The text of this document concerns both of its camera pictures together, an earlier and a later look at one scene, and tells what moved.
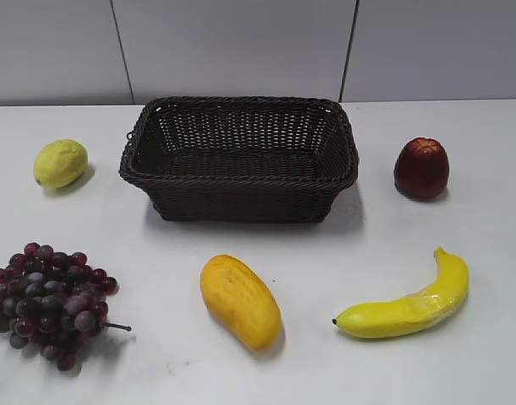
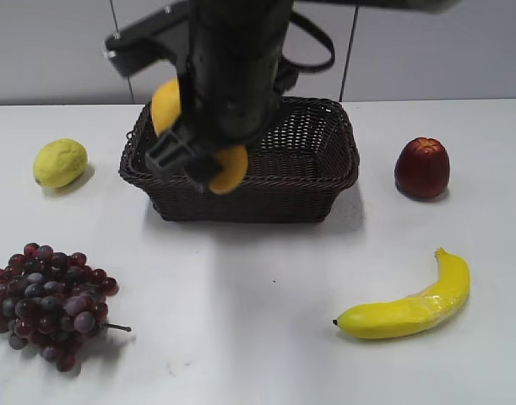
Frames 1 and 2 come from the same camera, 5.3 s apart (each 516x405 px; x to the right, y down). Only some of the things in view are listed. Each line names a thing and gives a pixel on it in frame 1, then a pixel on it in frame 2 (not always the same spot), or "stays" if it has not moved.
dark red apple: x=421 y=168 stays
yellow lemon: x=59 y=164 stays
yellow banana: x=436 y=303 stays
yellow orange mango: x=238 y=295 → x=166 y=108
